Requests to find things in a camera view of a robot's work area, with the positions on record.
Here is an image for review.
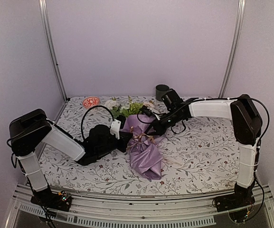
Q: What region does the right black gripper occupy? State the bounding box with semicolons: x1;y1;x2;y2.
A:
144;110;184;135

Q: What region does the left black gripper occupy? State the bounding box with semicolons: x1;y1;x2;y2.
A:
95;131;132;158

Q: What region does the beige raffia ribbon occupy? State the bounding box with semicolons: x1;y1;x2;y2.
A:
126;125;182;167

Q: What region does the purple pink wrapping paper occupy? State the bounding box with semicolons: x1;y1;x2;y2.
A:
122;114;163;180

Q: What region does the dark grey metal mug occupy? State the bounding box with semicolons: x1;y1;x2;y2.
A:
155;84;170;101

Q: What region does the green white flower sprig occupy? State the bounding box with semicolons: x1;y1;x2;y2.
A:
111;97;155;118

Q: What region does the white rose long stem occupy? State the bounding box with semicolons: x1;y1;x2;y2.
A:
104;97;121;112

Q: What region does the red patterned ceramic bowl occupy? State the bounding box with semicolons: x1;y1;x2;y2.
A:
82;96;100;109

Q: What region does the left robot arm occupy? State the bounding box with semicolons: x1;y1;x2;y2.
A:
7;109;133;206

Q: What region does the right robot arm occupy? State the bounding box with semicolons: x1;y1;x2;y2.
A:
145;89;266;211

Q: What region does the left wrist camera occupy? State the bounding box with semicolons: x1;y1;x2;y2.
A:
110;119;121;140

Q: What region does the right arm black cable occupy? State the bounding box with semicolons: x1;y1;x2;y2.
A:
136;97;270;214

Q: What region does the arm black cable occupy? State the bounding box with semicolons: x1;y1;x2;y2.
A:
136;97;270;214
80;105;116;141

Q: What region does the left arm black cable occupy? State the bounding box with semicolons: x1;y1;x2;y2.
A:
80;105;116;141

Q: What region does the front aluminium rail base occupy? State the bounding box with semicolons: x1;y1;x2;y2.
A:
5;183;274;228

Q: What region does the right aluminium frame post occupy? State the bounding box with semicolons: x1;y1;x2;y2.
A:
218;0;246;98

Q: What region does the aluminium frame post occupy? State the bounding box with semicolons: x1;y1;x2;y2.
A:
38;0;68;102
218;0;246;98

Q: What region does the left aluminium frame post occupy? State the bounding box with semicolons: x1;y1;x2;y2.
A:
38;0;68;102

